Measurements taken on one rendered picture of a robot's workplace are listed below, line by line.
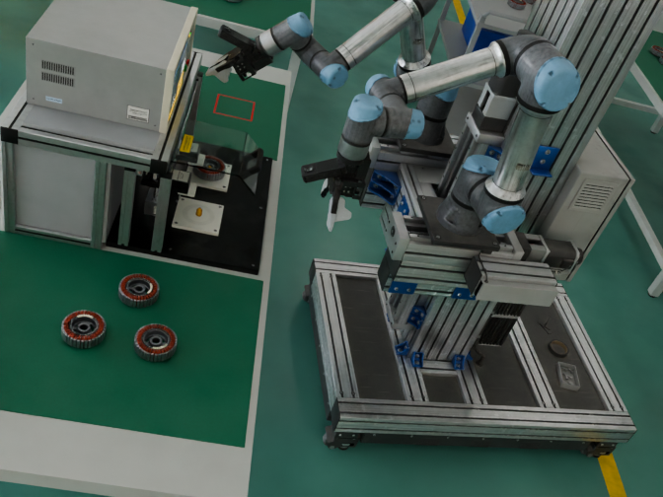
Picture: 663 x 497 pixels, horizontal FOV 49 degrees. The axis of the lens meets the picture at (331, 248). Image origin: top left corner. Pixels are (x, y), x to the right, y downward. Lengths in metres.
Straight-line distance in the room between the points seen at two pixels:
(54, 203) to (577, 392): 2.19
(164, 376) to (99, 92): 0.80
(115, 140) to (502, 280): 1.22
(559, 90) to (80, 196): 1.33
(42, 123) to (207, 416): 0.91
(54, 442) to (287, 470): 1.14
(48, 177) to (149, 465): 0.87
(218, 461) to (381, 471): 1.14
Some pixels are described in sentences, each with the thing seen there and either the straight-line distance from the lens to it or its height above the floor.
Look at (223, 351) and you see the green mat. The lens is 2.06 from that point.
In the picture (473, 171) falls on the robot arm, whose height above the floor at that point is 1.25.
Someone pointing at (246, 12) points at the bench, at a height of 0.75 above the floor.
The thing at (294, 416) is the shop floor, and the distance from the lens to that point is 2.92.
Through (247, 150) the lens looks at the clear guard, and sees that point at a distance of 2.28.
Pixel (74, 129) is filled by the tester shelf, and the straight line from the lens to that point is 2.14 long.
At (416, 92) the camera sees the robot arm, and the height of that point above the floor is 1.49.
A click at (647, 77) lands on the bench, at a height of 0.75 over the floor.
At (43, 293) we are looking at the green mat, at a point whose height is 0.75.
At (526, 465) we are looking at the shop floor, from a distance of 3.18.
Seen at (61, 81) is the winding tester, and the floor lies 1.21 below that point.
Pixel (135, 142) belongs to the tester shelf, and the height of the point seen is 1.11.
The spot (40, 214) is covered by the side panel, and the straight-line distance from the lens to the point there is 2.29.
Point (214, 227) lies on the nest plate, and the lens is 2.38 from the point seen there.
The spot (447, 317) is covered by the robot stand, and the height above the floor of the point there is 0.48.
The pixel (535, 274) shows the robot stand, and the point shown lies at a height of 0.96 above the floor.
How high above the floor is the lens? 2.30
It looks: 39 degrees down
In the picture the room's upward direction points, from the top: 19 degrees clockwise
